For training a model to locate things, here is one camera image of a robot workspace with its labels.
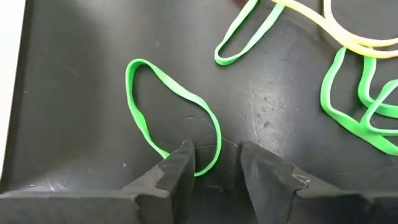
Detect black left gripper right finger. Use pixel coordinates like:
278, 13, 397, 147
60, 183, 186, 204
240, 141, 398, 224

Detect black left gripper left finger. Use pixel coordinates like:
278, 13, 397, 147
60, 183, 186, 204
0, 139, 197, 224

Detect green rubber band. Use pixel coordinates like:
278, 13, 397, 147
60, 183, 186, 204
214, 0, 285, 67
320, 46, 398, 157
124, 58, 223, 177

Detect yellow rubber band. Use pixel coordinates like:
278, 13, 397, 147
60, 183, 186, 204
269, 0, 398, 60

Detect white plastic basket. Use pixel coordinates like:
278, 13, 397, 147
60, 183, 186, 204
0, 0, 26, 177

